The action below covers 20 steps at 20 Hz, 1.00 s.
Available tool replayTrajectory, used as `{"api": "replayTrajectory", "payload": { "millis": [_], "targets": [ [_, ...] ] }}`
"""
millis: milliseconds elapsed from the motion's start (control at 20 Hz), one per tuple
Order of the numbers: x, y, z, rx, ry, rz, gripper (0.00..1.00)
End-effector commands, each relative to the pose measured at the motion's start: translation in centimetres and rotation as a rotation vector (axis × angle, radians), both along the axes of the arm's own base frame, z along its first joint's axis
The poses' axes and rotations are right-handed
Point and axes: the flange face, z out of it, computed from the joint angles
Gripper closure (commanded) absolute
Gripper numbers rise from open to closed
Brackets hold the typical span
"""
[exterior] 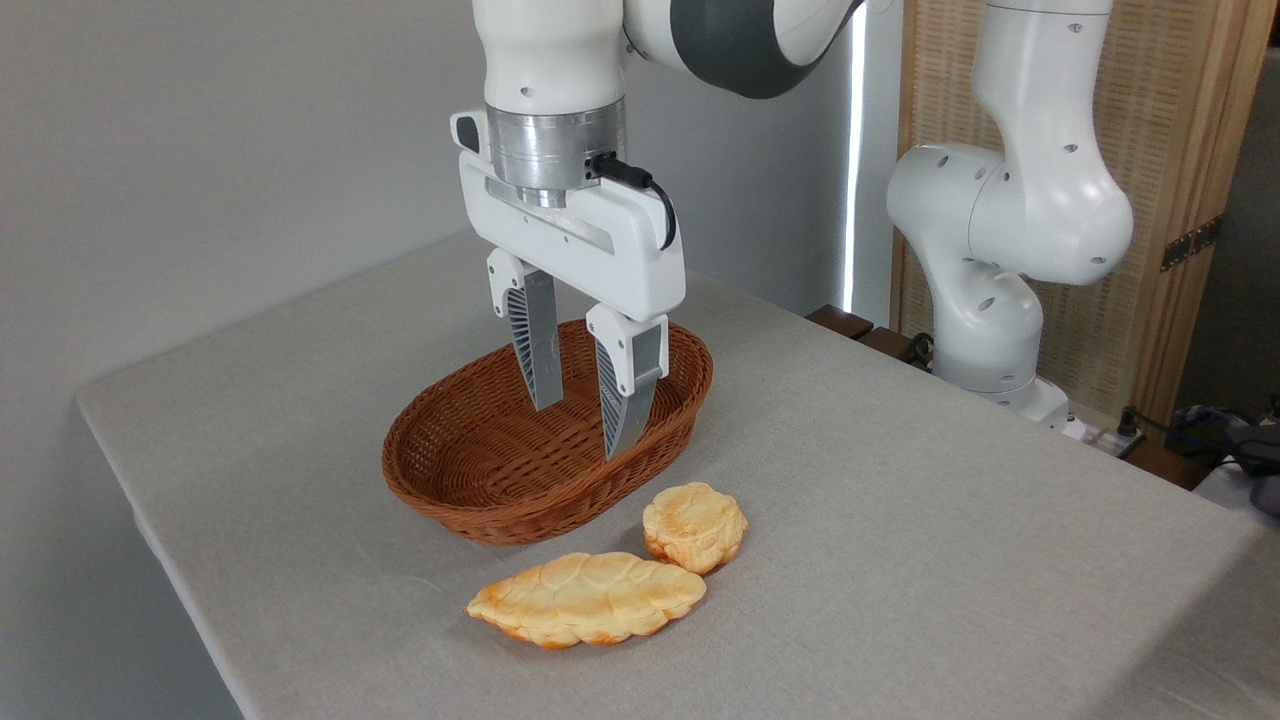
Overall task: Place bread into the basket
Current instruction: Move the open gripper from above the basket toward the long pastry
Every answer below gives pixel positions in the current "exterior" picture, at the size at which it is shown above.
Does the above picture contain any wooden rattan screen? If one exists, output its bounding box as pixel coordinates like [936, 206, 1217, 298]
[893, 0, 1280, 426]

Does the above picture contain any long braided bread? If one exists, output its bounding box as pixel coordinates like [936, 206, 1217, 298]
[465, 551, 708, 651]

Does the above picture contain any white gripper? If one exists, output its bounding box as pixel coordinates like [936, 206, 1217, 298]
[450, 108, 687, 461]

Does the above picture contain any metal screen hinge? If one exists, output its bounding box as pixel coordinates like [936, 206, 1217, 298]
[1160, 215, 1223, 273]

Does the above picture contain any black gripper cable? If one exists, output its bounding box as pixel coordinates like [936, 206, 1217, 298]
[590, 152, 678, 251]

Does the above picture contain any white power strip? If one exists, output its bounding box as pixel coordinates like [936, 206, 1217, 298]
[1062, 415, 1143, 458]

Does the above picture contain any grey tablecloth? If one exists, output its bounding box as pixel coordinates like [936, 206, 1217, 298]
[75, 230, 1280, 720]

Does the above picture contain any dark brown wooden block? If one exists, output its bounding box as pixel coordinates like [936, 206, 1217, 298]
[806, 305, 874, 341]
[858, 326, 936, 373]

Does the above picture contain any black power cable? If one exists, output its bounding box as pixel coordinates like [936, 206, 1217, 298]
[1115, 404, 1280, 473]

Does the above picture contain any round bread bun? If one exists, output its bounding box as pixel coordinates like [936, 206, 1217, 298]
[642, 482, 749, 576]

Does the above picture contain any dark grey device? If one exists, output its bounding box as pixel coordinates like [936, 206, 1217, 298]
[1228, 424, 1280, 518]

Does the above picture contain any brown wicker basket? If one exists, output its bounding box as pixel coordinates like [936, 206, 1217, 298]
[381, 318, 715, 547]

